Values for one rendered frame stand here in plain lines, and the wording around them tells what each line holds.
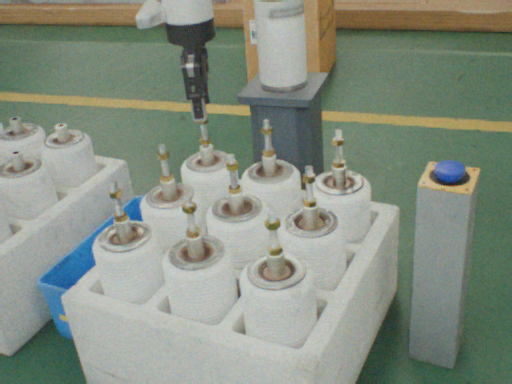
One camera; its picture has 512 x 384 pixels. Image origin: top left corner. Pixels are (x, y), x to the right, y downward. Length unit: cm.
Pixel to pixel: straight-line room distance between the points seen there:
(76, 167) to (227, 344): 55
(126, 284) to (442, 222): 44
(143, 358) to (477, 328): 54
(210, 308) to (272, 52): 53
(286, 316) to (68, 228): 53
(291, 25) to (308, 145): 23
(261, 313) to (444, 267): 28
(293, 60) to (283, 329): 56
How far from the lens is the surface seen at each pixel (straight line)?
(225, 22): 280
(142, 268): 90
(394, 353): 106
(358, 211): 98
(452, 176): 86
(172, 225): 97
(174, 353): 89
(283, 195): 101
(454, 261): 92
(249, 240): 92
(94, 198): 124
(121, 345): 95
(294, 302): 79
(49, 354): 116
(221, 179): 106
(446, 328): 99
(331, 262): 89
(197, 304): 85
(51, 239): 117
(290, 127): 122
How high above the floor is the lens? 74
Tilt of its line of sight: 30 degrees down
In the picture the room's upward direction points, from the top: 5 degrees counter-clockwise
